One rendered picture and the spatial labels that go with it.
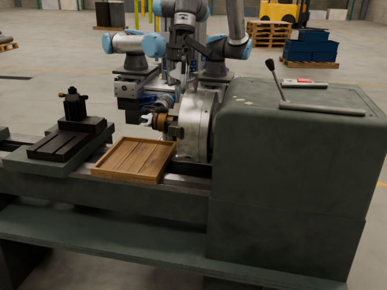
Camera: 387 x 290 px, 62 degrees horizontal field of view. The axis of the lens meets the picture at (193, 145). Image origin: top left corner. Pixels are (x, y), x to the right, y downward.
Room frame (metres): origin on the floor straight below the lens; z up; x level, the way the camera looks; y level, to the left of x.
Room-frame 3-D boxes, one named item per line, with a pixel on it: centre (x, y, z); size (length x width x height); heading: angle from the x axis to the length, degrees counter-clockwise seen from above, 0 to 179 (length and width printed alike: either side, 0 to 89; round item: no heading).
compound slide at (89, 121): (1.51, 0.56, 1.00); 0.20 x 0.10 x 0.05; 79
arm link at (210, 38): (1.93, -0.12, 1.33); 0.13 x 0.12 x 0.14; 66
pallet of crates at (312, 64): (8.05, -2.72, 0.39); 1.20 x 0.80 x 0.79; 95
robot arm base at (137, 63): (2.03, 0.37, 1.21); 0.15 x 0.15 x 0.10
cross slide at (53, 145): (1.45, 0.60, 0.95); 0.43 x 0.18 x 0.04; 169
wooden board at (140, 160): (1.37, 0.27, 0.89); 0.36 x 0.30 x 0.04; 169
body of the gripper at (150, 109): (1.46, 0.19, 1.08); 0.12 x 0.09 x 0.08; 169
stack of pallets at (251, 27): (10.76, -2.22, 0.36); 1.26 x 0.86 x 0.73; 98
